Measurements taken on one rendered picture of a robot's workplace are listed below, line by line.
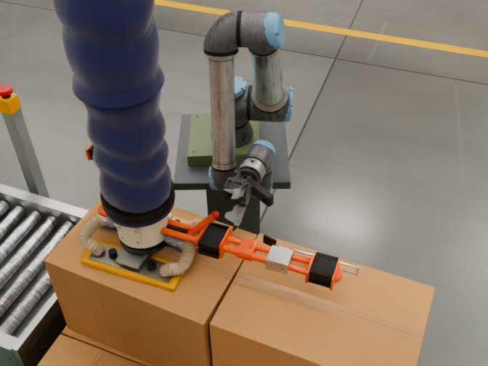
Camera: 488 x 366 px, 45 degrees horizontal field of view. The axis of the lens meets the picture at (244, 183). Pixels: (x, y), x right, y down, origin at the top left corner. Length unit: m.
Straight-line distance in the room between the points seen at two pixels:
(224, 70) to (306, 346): 0.92
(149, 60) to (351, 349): 0.98
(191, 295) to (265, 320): 0.25
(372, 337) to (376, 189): 1.93
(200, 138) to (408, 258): 1.34
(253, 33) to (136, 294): 0.90
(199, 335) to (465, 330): 1.59
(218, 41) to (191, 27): 3.30
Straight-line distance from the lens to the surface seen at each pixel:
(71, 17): 1.42
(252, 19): 1.94
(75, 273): 2.01
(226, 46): 1.96
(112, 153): 1.62
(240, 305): 1.85
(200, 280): 1.91
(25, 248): 2.70
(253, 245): 1.81
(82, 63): 1.47
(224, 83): 2.02
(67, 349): 2.34
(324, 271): 1.75
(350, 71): 4.68
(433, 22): 5.52
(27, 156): 2.93
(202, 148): 2.60
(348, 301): 1.88
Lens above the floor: 2.45
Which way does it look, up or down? 43 degrees down
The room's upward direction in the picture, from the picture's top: 1 degrees counter-clockwise
